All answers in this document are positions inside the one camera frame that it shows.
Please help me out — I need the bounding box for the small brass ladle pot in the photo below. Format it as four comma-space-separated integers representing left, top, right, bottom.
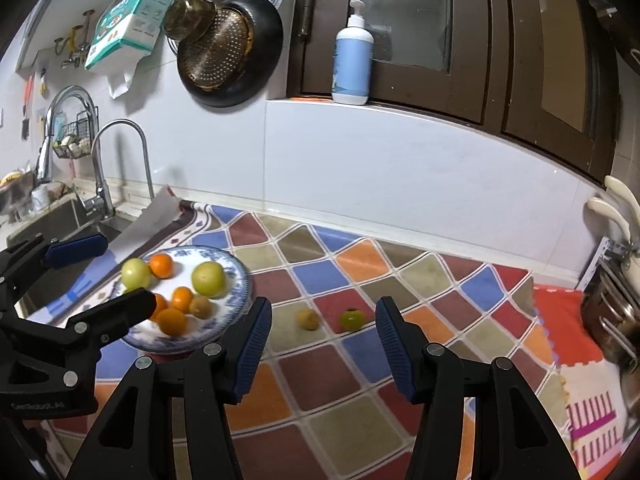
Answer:
163, 0, 217, 44

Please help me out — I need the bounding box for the colourful checkered table mat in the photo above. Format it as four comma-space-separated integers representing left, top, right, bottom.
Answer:
29, 199, 632, 480

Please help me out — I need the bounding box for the tall chrome sink faucet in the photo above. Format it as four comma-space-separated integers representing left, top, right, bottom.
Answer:
35, 84, 99, 185

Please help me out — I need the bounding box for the blue white porcelain plate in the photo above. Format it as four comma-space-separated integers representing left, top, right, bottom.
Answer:
110, 245, 252, 356

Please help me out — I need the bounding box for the large green pomelo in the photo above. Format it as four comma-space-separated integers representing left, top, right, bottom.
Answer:
120, 258, 151, 290

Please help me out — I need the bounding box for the wire sink basket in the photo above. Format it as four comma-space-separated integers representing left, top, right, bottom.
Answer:
52, 110, 94, 159

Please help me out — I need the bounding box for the red foam mat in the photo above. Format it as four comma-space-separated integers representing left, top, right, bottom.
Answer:
534, 285, 603, 366

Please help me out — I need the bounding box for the yellow-green apple on plate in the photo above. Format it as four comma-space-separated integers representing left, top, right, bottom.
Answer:
191, 261, 227, 298

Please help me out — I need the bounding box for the small orange mandarin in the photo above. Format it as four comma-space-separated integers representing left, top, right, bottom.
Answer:
149, 252, 174, 280

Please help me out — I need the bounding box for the perforated brass strainer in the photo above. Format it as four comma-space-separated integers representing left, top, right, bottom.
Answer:
177, 6, 253, 92

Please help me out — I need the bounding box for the small orange tangerine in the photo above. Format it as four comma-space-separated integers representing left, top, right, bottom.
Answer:
170, 286, 193, 313

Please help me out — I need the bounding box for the small brown kiwi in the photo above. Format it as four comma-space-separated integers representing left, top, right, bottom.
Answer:
189, 296, 214, 320

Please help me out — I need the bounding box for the white blue pump bottle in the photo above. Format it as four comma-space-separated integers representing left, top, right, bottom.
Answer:
332, 0, 374, 105

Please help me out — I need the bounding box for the round orange fruit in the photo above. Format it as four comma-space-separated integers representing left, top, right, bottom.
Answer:
150, 294, 168, 321

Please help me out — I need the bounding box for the stainless steel pot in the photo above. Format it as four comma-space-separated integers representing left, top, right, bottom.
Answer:
580, 260, 639, 364

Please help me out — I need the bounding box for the small beige fruit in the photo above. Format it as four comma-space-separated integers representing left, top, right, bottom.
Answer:
296, 308, 320, 332

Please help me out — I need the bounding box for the curved chrome faucet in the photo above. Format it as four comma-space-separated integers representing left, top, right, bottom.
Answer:
89, 118, 156, 219

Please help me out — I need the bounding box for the black frying pan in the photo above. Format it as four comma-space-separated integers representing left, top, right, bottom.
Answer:
177, 0, 283, 108

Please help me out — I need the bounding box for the teal white paper box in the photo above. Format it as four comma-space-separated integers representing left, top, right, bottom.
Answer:
85, 0, 174, 76

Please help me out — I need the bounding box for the small green tomato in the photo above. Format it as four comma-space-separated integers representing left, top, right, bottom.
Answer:
338, 309, 368, 332

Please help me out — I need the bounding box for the dark brown wooden window frame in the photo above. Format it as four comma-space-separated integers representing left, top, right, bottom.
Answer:
286, 0, 620, 183

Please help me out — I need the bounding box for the stainless steel sink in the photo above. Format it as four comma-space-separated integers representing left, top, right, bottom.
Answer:
6, 198, 132, 318

